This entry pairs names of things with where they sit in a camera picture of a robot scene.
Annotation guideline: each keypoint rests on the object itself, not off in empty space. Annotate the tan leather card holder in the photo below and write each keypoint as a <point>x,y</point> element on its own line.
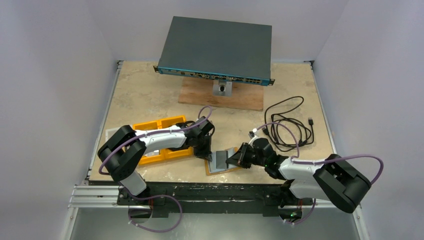
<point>216,163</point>

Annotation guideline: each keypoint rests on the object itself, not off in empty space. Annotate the yellow bin with silver cards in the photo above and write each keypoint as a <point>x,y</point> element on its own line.
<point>155,156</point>

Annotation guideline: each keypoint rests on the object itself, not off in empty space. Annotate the yellow bin with black cards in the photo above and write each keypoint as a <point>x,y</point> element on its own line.
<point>175,154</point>

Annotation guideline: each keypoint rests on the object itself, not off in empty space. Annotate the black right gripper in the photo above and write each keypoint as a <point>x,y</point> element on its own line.
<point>243,156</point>

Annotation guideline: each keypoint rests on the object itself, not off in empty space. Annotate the wooden board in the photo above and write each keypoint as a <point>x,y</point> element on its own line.
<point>202,92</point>

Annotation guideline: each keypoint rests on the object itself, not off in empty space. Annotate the blue network switch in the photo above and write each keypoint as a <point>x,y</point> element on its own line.
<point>218,50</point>

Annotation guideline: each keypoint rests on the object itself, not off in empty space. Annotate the metal switch stand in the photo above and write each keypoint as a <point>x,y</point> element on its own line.
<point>222,88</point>

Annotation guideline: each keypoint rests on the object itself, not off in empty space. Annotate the white plastic tray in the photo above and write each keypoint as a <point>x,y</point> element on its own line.
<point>111,134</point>

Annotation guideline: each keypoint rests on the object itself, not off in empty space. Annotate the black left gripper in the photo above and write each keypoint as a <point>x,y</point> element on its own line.
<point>205,153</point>

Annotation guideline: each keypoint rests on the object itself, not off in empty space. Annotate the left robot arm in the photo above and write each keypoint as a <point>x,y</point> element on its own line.
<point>121,154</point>

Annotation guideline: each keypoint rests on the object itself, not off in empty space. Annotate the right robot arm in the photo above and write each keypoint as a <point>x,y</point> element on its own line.
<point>331,179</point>

